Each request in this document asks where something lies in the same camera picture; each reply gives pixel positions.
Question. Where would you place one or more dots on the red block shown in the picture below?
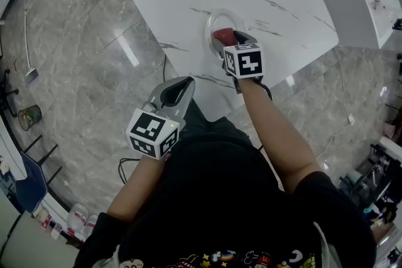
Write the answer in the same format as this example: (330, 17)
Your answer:
(224, 35)

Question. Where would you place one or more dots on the white rectangular basin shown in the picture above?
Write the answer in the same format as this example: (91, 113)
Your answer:
(358, 6)

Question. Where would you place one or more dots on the black mesh wastebasket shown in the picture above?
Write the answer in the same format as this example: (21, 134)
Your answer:
(29, 117)

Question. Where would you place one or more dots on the black equipment cart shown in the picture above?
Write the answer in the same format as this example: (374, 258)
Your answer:
(373, 179)

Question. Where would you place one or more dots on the white power strip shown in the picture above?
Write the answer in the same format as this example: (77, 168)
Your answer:
(351, 119)

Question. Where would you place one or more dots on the person's dark trousers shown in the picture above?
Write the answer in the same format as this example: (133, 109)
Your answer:
(210, 128)

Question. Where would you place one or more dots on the curved white counter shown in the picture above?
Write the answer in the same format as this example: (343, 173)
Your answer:
(19, 166)

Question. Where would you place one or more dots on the person's right forearm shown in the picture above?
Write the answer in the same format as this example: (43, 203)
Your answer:
(279, 141)

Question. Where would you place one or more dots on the black office chair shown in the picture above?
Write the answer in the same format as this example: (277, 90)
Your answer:
(7, 94)

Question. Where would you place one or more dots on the clear glass plate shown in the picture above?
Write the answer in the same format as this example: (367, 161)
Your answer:
(220, 19)

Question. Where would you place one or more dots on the person's black printed shirt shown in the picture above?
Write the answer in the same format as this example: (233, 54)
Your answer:
(220, 204)

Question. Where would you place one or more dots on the person's left forearm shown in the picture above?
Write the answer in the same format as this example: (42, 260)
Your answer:
(138, 188)

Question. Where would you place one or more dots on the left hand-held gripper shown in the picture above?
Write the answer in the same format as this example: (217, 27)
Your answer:
(150, 135)

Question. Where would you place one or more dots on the large white plastic bottle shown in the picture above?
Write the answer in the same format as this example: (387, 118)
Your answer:
(77, 216)

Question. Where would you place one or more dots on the blue chair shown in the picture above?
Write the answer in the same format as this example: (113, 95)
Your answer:
(31, 185)

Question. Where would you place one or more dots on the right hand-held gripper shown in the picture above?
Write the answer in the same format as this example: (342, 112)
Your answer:
(246, 61)

